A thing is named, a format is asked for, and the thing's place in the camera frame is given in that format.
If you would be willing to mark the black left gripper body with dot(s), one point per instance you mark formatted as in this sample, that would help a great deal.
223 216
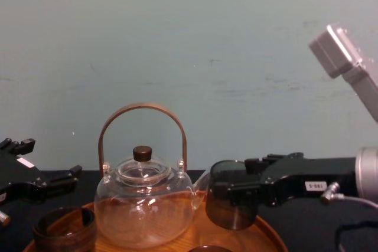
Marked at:
17 179

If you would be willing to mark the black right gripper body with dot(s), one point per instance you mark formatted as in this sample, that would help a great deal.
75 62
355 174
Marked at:
313 175

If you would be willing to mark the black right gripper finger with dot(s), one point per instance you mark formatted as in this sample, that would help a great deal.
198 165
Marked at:
242 194
260 165

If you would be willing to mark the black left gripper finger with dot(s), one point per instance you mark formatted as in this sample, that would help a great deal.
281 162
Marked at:
63 179
22 145

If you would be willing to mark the smoked grey drinking glass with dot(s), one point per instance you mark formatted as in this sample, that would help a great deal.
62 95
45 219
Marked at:
230 216

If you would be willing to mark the round wooden tray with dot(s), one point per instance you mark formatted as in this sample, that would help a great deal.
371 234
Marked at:
265 234

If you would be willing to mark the black table cloth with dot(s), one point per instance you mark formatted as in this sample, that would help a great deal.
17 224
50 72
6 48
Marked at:
310 228

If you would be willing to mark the smoked glass with wooden sleeve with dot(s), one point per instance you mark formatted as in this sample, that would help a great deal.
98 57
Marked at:
210 249
63 237

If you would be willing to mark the glass teapot lid wooden knob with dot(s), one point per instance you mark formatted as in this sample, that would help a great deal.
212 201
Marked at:
142 153

